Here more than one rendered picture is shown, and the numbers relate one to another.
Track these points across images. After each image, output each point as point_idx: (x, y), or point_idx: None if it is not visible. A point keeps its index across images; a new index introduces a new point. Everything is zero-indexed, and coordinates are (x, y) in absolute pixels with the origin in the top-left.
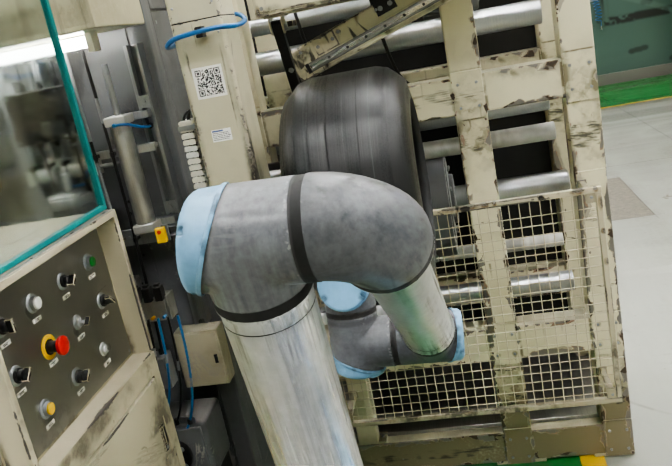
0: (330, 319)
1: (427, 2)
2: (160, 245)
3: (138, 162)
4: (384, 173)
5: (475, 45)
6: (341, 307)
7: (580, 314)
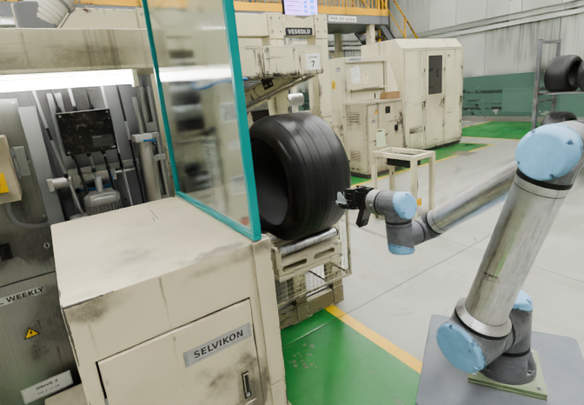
0: (398, 225)
1: (287, 85)
2: None
3: (155, 167)
4: (344, 161)
5: (288, 111)
6: (409, 216)
7: (337, 236)
